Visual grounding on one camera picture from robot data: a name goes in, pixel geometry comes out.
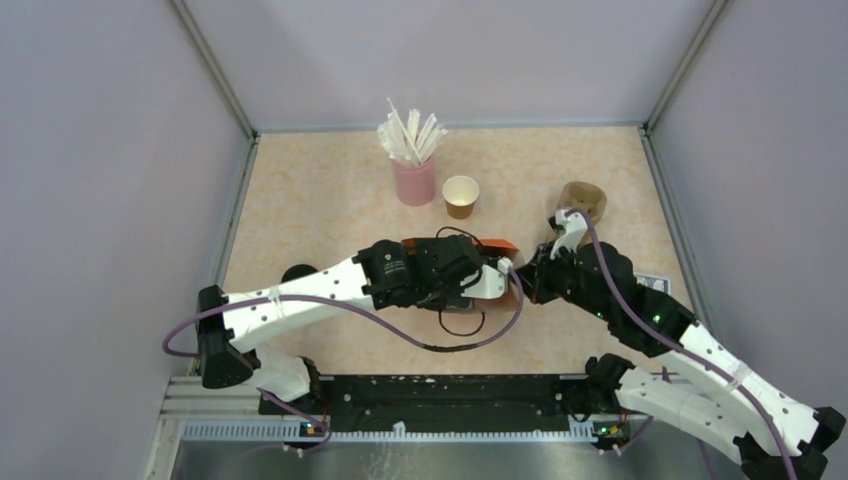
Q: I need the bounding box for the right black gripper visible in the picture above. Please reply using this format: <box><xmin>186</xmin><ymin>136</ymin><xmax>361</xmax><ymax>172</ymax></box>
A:
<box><xmin>508</xmin><ymin>239</ymin><xmax>612</xmax><ymax>321</ymax></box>

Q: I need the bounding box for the orange paper bag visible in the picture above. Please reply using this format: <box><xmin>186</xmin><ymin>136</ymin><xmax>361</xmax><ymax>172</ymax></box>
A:
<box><xmin>401</xmin><ymin>225</ymin><xmax>524</xmax><ymax>338</ymax></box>

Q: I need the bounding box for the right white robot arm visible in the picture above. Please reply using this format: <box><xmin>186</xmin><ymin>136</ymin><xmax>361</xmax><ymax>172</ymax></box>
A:
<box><xmin>517</xmin><ymin>242</ymin><xmax>846</xmax><ymax>479</ymax></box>

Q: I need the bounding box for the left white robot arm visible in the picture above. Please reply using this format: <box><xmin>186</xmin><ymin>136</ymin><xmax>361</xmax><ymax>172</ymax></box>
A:
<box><xmin>197</xmin><ymin>235</ymin><xmax>507</xmax><ymax>414</ymax></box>

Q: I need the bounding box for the stack of brown paper cups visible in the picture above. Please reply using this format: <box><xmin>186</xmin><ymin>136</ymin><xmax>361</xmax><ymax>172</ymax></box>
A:
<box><xmin>442</xmin><ymin>175</ymin><xmax>480</xmax><ymax>220</ymax></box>

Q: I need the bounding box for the pink cylindrical straw holder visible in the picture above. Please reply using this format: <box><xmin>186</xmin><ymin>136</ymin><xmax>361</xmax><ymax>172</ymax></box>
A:
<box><xmin>391</xmin><ymin>156</ymin><xmax>436</xmax><ymax>207</ymax></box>

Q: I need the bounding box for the blue playing card deck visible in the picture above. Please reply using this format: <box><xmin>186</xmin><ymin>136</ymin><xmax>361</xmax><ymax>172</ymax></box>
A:
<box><xmin>635</xmin><ymin>274</ymin><xmax>672</xmax><ymax>295</ymax></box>

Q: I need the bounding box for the bundle of white wrapped straws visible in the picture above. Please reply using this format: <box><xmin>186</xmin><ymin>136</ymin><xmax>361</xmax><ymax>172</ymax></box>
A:
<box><xmin>376</xmin><ymin>98</ymin><xmax>448</xmax><ymax>168</ymax></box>

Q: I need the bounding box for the black plastic lid stack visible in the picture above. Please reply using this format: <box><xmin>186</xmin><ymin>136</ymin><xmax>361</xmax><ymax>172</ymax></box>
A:
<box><xmin>280</xmin><ymin>264</ymin><xmax>318</xmax><ymax>283</ymax></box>

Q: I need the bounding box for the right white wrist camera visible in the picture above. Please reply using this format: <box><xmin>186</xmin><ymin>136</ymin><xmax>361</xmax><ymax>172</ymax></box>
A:
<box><xmin>548</xmin><ymin>207</ymin><xmax>589</xmax><ymax>260</ymax></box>

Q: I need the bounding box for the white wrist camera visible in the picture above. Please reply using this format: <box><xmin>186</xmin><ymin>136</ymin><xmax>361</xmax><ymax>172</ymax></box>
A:
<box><xmin>460</xmin><ymin>257</ymin><xmax>513</xmax><ymax>300</ymax></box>
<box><xmin>548</xmin><ymin>207</ymin><xmax>589</xmax><ymax>260</ymax></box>

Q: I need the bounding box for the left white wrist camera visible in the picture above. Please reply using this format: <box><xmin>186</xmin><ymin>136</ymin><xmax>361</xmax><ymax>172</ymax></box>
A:
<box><xmin>460</xmin><ymin>257</ymin><xmax>513</xmax><ymax>300</ymax></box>

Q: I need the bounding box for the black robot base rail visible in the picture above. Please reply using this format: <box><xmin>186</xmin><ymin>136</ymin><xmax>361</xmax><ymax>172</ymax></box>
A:
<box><xmin>290</xmin><ymin>374</ymin><xmax>635</xmax><ymax>434</ymax></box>

